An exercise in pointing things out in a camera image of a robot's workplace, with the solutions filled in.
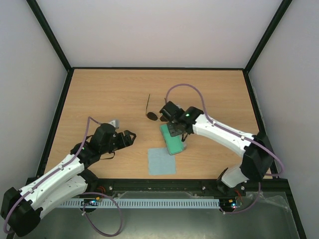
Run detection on grey glasses case green lining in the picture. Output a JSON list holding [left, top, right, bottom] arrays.
[[159, 123, 186, 155]]

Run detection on light blue cleaning cloth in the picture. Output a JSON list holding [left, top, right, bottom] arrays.
[[148, 148, 176, 176]]

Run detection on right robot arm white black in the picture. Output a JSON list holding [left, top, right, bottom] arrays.
[[159, 101, 274, 195]]

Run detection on black enclosure frame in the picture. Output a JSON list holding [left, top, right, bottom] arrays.
[[4, 0, 309, 239]]

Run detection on green circuit board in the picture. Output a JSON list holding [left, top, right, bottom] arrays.
[[223, 198, 244, 208], [80, 197, 103, 207]]

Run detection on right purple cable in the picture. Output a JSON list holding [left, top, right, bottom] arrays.
[[165, 84, 285, 216]]

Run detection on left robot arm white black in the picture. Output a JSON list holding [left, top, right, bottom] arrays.
[[0, 120, 137, 237]]

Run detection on light blue slotted cable duct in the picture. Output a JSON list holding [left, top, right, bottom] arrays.
[[59, 198, 220, 209]]

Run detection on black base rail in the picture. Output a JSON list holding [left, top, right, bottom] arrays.
[[94, 178, 290, 197]]

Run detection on right green circuit board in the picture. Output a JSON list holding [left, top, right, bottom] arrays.
[[223, 198, 244, 208]]

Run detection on round dark sunglasses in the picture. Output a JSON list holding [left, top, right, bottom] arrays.
[[145, 94, 168, 122]]

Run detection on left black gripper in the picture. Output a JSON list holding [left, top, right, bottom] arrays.
[[101, 130, 137, 154]]

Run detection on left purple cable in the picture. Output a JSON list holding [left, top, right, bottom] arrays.
[[3, 116, 124, 237]]

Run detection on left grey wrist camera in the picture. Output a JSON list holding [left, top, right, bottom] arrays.
[[108, 119, 120, 129]]

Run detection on purple cable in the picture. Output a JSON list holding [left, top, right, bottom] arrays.
[[3, 116, 124, 237], [165, 84, 285, 216]]

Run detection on left green circuit board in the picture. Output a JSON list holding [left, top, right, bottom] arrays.
[[80, 197, 103, 207]]

